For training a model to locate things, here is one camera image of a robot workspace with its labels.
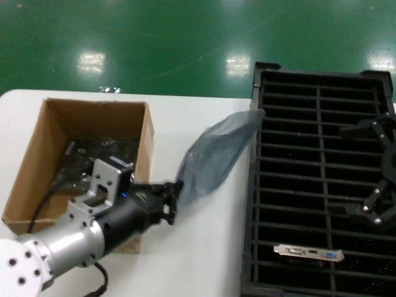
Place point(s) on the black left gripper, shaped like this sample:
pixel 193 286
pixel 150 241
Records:
pixel 136 213

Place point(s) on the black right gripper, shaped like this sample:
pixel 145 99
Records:
pixel 390 167

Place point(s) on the grey antistatic bag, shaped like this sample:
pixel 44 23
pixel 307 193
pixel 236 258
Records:
pixel 213 161

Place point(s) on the graphics card with silver bracket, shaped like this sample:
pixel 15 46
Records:
pixel 309 252

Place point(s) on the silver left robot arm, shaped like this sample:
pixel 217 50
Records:
pixel 71 247

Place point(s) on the black slotted container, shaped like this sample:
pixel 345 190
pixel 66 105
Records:
pixel 321 154

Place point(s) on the bagged graphics card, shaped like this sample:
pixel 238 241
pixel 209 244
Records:
pixel 102 148

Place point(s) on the brown cardboard box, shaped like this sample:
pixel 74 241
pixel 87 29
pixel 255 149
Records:
pixel 92 114

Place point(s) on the shiny floor scrap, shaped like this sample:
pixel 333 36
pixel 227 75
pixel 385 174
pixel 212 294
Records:
pixel 109 90

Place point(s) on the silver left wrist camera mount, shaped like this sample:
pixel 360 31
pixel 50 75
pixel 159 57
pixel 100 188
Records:
pixel 105 173

